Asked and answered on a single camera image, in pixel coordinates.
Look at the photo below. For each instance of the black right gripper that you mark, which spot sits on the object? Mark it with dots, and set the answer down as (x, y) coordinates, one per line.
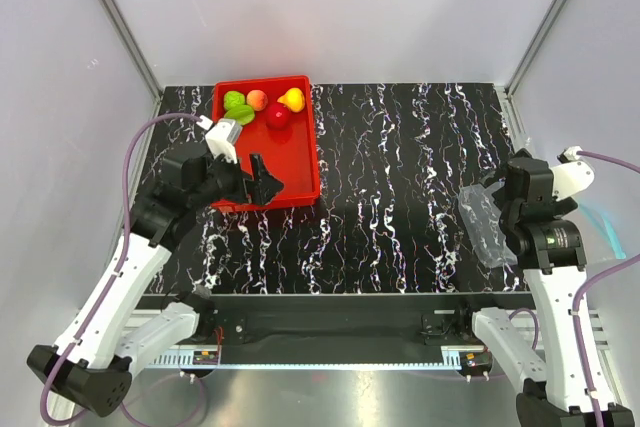
(499, 197)

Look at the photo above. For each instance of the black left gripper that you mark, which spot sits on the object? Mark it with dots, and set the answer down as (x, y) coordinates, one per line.
(261, 190)

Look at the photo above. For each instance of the red plastic tray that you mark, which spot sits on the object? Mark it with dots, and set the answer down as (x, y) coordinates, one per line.
(289, 154)

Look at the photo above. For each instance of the red apple toy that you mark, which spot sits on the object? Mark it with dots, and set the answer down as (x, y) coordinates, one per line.
(277, 116)

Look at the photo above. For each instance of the orange peach toy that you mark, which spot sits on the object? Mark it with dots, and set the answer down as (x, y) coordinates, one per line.
(257, 100)

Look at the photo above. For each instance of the green round cabbage toy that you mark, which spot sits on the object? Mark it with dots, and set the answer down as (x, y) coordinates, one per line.
(233, 99)

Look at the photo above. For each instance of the clear blue zip bag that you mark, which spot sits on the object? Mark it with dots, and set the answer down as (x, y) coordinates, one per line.
(600, 238)

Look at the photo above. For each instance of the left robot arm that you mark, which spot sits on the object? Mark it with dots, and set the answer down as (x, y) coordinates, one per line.
(93, 363)

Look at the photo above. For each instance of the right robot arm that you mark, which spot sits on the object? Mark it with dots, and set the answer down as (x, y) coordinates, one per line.
(565, 386)

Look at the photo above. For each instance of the yellow pear toy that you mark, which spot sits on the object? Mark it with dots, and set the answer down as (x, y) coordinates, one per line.
(293, 99)

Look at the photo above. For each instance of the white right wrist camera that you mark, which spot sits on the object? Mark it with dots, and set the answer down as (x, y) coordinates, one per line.
(572, 175)

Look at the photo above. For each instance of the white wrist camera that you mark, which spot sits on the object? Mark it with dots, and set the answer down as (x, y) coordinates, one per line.
(572, 175)
(221, 139)

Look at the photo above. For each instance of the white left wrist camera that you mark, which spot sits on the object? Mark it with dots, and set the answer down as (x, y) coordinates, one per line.
(221, 139)

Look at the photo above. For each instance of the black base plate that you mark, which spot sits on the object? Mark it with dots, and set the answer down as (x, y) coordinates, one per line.
(432, 320)

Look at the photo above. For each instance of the right aluminium frame post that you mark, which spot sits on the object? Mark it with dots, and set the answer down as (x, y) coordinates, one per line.
(543, 30)

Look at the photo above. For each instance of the aluminium frame post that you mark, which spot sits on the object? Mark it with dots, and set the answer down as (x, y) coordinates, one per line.
(543, 30)
(132, 47)

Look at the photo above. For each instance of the left aluminium frame post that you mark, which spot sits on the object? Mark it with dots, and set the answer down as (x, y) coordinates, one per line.
(132, 47)

